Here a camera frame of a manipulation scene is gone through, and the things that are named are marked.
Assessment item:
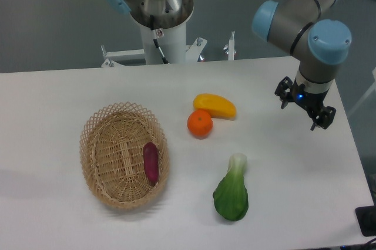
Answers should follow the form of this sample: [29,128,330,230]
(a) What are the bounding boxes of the yellow mango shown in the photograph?
[193,93,237,119]

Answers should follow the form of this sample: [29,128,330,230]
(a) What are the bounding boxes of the black device at table edge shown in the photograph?
[355,205,375,237]

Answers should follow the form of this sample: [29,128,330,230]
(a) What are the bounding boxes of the orange fruit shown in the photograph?
[187,109,213,138]

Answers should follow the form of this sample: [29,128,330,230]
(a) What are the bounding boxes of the white metal frame bracket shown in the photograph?
[223,31,236,61]

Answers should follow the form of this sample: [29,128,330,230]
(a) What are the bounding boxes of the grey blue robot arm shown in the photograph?
[106,0,352,129]

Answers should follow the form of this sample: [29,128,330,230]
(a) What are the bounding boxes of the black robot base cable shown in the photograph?
[149,14,170,65]

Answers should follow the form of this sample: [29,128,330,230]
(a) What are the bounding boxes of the green bok choy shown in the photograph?
[213,153,249,221]

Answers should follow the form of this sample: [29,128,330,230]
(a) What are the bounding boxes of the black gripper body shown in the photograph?
[290,75,331,115]

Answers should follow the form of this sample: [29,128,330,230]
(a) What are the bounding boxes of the purple sweet potato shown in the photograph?
[143,142,159,185]

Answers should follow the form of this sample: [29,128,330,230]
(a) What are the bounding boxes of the woven wicker basket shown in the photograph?
[80,102,170,210]

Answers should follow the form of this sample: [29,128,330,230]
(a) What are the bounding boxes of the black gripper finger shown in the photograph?
[274,76,294,109]
[310,106,336,130]

